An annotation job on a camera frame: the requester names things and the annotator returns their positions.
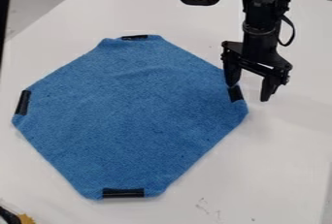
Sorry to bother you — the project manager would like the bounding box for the blue cloth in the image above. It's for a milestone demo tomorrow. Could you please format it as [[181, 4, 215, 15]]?
[[10, 34, 250, 201]]

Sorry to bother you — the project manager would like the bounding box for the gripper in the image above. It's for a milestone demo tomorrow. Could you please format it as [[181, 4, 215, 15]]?
[[220, 23, 295, 103]]

